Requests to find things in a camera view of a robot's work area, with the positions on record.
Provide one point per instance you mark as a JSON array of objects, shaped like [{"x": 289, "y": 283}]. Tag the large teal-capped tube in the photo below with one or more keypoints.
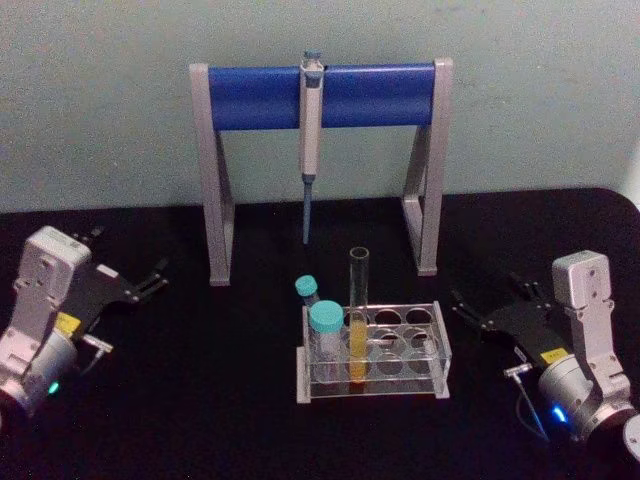
[{"x": 326, "y": 320}]

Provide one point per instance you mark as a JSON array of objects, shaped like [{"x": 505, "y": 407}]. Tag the glass tube with yellow liquid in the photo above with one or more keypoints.
[{"x": 358, "y": 345}]

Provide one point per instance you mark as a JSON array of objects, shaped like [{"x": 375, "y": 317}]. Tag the clear plastic tube rack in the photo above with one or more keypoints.
[{"x": 400, "y": 367}]

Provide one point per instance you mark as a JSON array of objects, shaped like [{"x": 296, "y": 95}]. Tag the small teal-capped tube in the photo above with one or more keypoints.
[{"x": 305, "y": 286}]

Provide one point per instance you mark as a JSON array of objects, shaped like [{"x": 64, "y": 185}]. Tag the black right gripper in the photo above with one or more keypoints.
[{"x": 530, "y": 330}]

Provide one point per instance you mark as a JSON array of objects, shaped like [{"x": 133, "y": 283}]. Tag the grey pipette with blue tip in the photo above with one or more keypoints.
[{"x": 310, "y": 125}]

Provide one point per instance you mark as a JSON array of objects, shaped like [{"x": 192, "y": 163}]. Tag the black table cloth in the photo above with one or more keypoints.
[{"x": 200, "y": 425}]

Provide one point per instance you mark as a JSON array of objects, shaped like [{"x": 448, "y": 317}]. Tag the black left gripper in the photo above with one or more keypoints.
[{"x": 107, "y": 292}]

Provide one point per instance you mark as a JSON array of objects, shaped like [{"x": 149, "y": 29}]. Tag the grey stand with blue bar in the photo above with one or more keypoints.
[{"x": 260, "y": 97}]

